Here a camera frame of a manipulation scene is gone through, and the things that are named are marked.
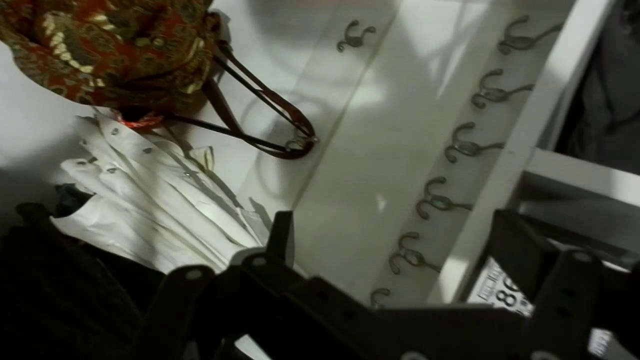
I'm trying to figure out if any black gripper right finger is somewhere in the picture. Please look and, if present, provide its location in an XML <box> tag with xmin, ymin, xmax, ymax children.
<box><xmin>489</xmin><ymin>211</ymin><xmax>559</xmax><ymax>313</ymax></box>

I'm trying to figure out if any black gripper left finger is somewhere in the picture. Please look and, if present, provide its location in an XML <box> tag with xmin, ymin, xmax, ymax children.
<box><xmin>265</xmin><ymin>211</ymin><xmax>294</xmax><ymax>267</ymax></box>

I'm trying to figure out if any black shoe box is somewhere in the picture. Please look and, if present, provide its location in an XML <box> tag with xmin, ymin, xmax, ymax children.
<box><xmin>465</xmin><ymin>258</ymin><xmax>633</xmax><ymax>360</ymax></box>

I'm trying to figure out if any white folded umbrella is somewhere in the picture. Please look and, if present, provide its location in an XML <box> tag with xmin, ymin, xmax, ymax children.
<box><xmin>52</xmin><ymin>114</ymin><xmax>268</xmax><ymax>272</ymax></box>

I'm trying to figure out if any red patterned fabric bag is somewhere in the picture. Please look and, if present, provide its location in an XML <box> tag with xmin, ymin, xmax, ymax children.
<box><xmin>0</xmin><ymin>0</ymin><xmax>315</xmax><ymax>160</ymax></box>

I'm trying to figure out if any white hook rail board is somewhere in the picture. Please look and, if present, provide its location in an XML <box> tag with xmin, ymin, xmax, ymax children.
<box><xmin>291</xmin><ymin>0</ymin><xmax>617</xmax><ymax>311</ymax></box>

